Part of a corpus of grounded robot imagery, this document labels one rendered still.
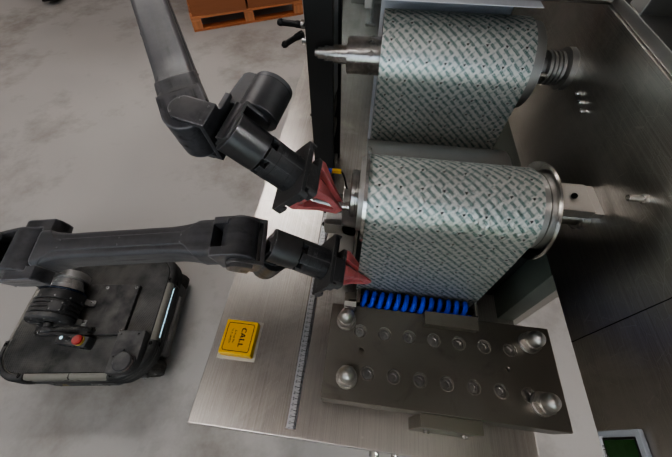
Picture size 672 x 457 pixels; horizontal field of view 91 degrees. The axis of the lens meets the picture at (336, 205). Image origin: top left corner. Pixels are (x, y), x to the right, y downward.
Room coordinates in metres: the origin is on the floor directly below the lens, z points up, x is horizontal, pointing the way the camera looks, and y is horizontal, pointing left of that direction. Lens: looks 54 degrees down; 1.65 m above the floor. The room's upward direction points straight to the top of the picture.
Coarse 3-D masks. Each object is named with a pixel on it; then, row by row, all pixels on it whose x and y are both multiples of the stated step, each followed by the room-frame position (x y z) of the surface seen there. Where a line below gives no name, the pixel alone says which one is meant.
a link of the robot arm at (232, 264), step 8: (248, 216) 0.30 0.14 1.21; (264, 224) 0.30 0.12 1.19; (264, 232) 0.28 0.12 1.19; (264, 240) 0.27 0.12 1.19; (264, 248) 0.26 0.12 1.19; (264, 256) 0.24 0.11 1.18; (232, 264) 0.22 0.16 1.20; (240, 264) 0.22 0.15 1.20; (248, 264) 0.23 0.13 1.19; (256, 264) 0.23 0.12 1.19; (264, 264) 0.26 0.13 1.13; (240, 272) 0.22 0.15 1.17; (256, 272) 0.26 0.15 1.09; (264, 272) 0.25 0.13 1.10; (272, 272) 0.25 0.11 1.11
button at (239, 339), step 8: (232, 320) 0.22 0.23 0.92; (240, 320) 0.22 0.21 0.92; (232, 328) 0.20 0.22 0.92; (240, 328) 0.20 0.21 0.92; (248, 328) 0.20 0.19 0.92; (256, 328) 0.21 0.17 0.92; (224, 336) 0.19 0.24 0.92; (232, 336) 0.19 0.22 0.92; (240, 336) 0.19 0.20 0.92; (248, 336) 0.19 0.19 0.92; (256, 336) 0.19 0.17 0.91; (224, 344) 0.17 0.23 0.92; (232, 344) 0.17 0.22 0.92; (240, 344) 0.17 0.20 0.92; (248, 344) 0.17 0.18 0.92; (224, 352) 0.16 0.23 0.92; (232, 352) 0.16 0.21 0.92; (240, 352) 0.16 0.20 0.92; (248, 352) 0.16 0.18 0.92
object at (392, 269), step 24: (360, 264) 0.25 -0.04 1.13; (384, 264) 0.25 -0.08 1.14; (408, 264) 0.24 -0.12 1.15; (432, 264) 0.24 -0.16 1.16; (456, 264) 0.24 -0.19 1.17; (480, 264) 0.23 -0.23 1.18; (504, 264) 0.23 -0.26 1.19; (360, 288) 0.25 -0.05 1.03; (384, 288) 0.25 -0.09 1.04; (408, 288) 0.24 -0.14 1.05; (432, 288) 0.24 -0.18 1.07; (456, 288) 0.23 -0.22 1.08; (480, 288) 0.23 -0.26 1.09
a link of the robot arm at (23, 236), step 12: (24, 228) 0.30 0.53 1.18; (36, 228) 0.30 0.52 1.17; (0, 240) 0.30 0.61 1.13; (12, 240) 0.28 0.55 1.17; (24, 240) 0.28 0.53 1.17; (36, 240) 0.28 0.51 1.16; (0, 252) 0.28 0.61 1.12; (12, 252) 0.26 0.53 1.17; (24, 252) 0.26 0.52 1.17; (0, 264) 0.24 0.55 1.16; (12, 264) 0.24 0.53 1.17; (24, 264) 0.24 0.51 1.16; (0, 276) 0.24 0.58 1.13
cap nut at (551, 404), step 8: (536, 392) 0.07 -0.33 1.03; (544, 392) 0.07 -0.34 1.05; (536, 400) 0.06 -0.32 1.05; (544, 400) 0.06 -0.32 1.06; (552, 400) 0.06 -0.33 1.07; (560, 400) 0.06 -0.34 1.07; (536, 408) 0.05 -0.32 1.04; (544, 408) 0.05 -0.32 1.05; (552, 408) 0.05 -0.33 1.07; (560, 408) 0.05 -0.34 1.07; (544, 416) 0.04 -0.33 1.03
